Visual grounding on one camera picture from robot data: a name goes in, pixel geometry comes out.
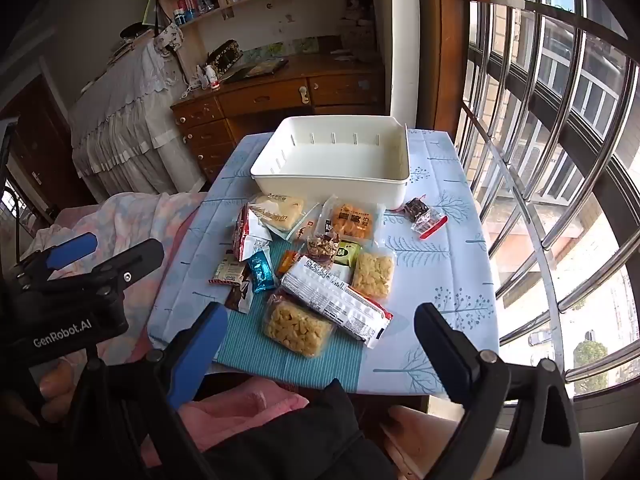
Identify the orange cake packet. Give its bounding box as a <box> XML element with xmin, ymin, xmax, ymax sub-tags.
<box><xmin>320</xmin><ymin>195</ymin><xmax>386</xmax><ymax>246</ymax></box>

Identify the white plastic bin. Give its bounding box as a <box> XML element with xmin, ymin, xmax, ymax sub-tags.
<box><xmin>250</xmin><ymin>116</ymin><xmax>411</xmax><ymax>210</ymax></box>

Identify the person's bare leg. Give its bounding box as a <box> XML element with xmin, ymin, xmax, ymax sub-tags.
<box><xmin>380</xmin><ymin>405</ymin><xmax>516</xmax><ymax>480</ymax></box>

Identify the small green snack packet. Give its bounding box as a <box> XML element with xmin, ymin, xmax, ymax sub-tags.
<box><xmin>336</xmin><ymin>241</ymin><xmax>362</xmax><ymax>267</ymax></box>

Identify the dark floral pouch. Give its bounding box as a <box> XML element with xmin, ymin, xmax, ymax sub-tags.
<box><xmin>206</xmin><ymin>40</ymin><xmax>243</xmax><ymax>73</ymax></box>

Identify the bread packet with blue edges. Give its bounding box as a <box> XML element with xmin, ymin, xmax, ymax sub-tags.
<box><xmin>248</xmin><ymin>194</ymin><xmax>306</xmax><ymax>233</ymax></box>

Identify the small blue snack packet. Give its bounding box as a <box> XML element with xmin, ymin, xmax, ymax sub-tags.
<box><xmin>247</xmin><ymin>251</ymin><xmax>278</xmax><ymax>294</ymax></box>

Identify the clear walnut packet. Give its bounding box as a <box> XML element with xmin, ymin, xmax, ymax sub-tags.
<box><xmin>305</xmin><ymin>234</ymin><xmax>341</xmax><ymax>267</ymax></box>

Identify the dark flat book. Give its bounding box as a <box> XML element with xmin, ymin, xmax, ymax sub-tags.
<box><xmin>220</xmin><ymin>57</ymin><xmax>290</xmax><ymax>85</ymax></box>

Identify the teal striped placemat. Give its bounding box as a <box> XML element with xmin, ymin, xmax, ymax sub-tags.
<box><xmin>212</xmin><ymin>255</ymin><xmax>368</xmax><ymax>391</ymax></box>

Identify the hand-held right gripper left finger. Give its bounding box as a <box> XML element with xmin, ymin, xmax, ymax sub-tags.
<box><xmin>70</xmin><ymin>302</ymin><xmax>231</xmax><ymax>480</ymax></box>

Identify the floral pink blanket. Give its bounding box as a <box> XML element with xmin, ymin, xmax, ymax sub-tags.
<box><xmin>25</xmin><ymin>191</ymin><xmax>211</xmax><ymax>361</ymax></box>

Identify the wooden desk with drawers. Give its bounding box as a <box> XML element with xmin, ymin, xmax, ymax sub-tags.
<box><xmin>170</xmin><ymin>52</ymin><xmax>386</xmax><ymax>181</ymax></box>

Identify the dark brown snack packet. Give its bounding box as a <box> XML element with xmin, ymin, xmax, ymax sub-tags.
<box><xmin>224</xmin><ymin>272</ymin><xmax>256</xmax><ymax>315</ymax></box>

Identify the small brown and white packet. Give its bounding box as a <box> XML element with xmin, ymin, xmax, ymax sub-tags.
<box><xmin>209</xmin><ymin>255</ymin><xmax>251</xmax><ymax>287</ymax></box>

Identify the clear packet of yellow puffs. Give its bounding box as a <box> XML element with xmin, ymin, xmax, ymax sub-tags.
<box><xmin>351</xmin><ymin>251</ymin><xmax>397</xmax><ymax>301</ymax></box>
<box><xmin>262</xmin><ymin>292</ymin><xmax>336</xmax><ymax>359</ymax></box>

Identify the long white biscuit packet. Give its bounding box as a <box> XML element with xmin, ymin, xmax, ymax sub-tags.
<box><xmin>280</xmin><ymin>256</ymin><xmax>395</xmax><ymax>348</ymax></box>

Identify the black garment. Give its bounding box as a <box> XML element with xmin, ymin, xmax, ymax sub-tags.
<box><xmin>200</xmin><ymin>379</ymin><xmax>391</xmax><ymax>480</ymax></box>

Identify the red and white snack packet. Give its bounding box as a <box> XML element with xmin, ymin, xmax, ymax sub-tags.
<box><xmin>232</xmin><ymin>205</ymin><xmax>273</xmax><ymax>262</ymax></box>

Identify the clear packet with red print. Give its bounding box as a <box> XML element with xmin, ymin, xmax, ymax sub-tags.
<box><xmin>285</xmin><ymin>204</ymin><xmax>321</xmax><ymax>243</ymax></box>

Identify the light blue leaf-print tablecloth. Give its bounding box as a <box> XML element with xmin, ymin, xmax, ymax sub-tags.
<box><xmin>147</xmin><ymin>130</ymin><xmax>501</xmax><ymax>395</ymax></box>

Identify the window frame with metal grille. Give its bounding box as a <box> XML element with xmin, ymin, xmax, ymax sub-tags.
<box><xmin>452</xmin><ymin>0</ymin><xmax>640</xmax><ymax>401</ymax></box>

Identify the white lace furniture cover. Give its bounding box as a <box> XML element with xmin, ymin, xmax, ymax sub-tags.
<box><xmin>67</xmin><ymin>35</ymin><xmax>206</xmax><ymax>196</ymax></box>

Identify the small orange snack packet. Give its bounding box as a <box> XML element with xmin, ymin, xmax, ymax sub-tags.
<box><xmin>276</xmin><ymin>251</ymin><xmax>301</xmax><ymax>276</ymax></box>

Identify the row of green printed cards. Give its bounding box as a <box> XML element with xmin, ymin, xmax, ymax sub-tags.
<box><xmin>245</xmin><ymin>37</ymin><xmax>321</xmax><ymax>61</ymax></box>

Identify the dark wooden door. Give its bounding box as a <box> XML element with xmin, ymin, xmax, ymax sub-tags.
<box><xmin>0</xmin><ymin>75</ymin><xmax>96</xmax><ymax>211</ymax></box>

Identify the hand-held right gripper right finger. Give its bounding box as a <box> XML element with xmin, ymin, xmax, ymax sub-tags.
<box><xmin>414</xmin><ymin>303</ymin><xmax>586</xmax><ymax>480</ymax></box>

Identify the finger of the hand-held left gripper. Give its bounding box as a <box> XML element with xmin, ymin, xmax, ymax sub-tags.
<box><xmin>30</xmin><ymin>238</ymin><xmax>166</xmax><ymax>306</ymax></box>
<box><xmin>10</xmin><ymin>232</ymin><xmax>98</xmax><ymax>286</ymax></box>

